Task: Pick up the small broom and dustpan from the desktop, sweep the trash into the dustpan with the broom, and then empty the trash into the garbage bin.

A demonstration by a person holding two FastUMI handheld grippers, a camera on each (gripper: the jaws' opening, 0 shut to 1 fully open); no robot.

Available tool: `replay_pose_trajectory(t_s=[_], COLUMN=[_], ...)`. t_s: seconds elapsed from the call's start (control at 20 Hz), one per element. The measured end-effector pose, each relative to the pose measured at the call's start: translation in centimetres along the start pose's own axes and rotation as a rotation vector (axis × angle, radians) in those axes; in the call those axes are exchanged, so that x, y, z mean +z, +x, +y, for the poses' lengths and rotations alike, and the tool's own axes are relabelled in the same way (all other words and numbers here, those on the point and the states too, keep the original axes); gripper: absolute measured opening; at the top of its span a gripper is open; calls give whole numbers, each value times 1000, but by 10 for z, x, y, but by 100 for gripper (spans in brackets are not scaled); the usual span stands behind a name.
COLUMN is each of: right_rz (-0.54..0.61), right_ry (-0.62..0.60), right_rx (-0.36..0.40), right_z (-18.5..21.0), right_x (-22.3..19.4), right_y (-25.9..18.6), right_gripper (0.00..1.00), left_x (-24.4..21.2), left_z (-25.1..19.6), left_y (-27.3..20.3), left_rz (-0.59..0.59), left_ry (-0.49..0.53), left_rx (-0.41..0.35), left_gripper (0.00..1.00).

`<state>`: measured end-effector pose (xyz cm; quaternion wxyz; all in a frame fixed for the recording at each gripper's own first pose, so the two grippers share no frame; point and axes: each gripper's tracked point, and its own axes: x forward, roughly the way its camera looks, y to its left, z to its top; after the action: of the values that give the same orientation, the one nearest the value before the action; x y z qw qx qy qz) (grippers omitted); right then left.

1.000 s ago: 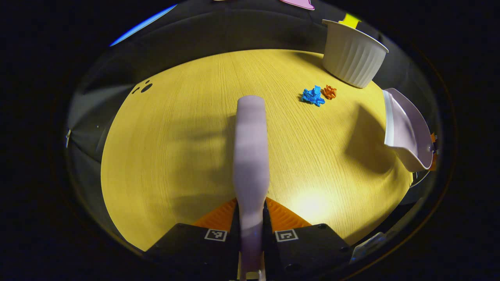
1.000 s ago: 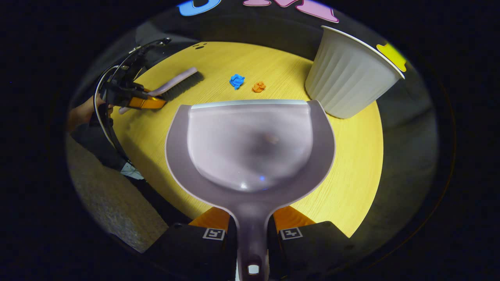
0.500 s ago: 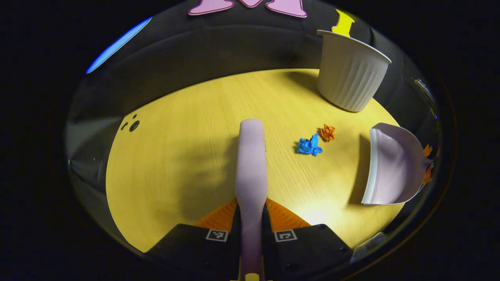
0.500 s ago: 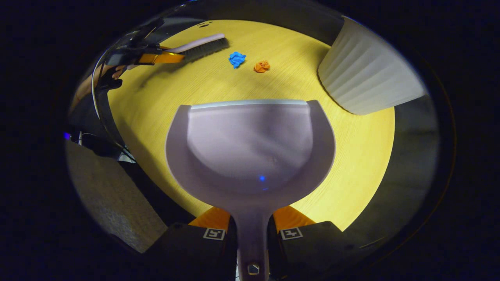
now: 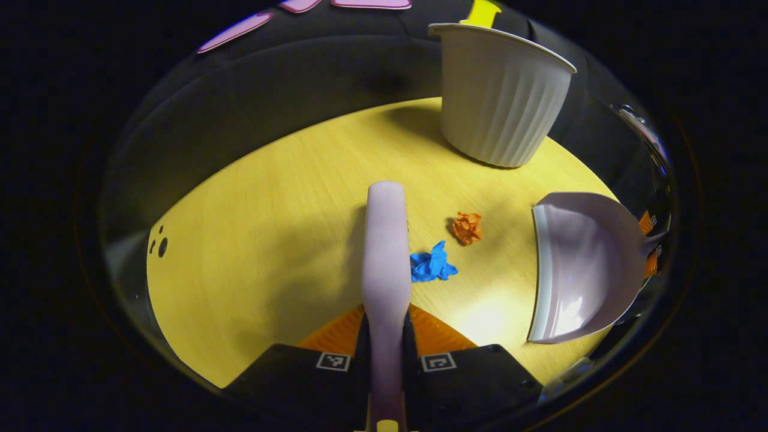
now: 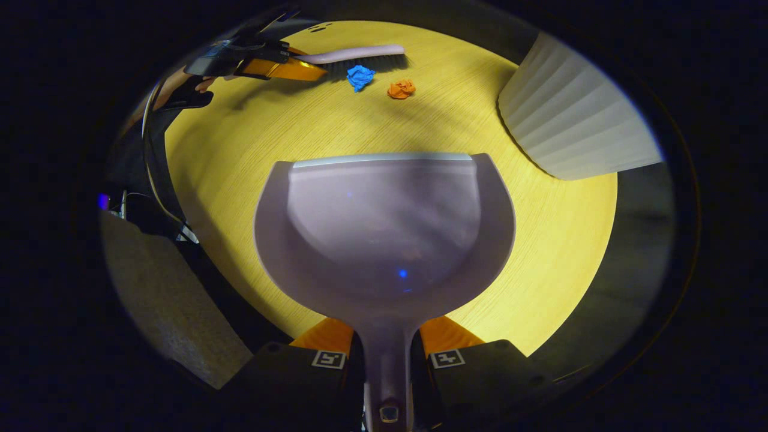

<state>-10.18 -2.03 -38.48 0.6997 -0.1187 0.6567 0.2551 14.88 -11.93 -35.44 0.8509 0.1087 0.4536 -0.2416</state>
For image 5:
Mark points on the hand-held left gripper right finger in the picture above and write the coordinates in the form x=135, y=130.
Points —
x=474, y=387

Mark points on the blue paper trash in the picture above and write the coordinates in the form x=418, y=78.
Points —
x=429, y=265

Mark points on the small pink broom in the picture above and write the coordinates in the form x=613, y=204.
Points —
x=386, y=252

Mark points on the orange paper trash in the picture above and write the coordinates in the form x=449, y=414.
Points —
x=467, y=228

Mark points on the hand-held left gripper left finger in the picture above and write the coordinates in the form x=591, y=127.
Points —
x=300, y=387

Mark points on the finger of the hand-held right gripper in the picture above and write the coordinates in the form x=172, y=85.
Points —
x=653, y=263
x=647, y=223

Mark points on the white ribbed garbage bin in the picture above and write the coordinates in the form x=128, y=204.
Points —
x=501, y=102

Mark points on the pink dustpan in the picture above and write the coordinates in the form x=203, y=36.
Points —
x=585, y=270

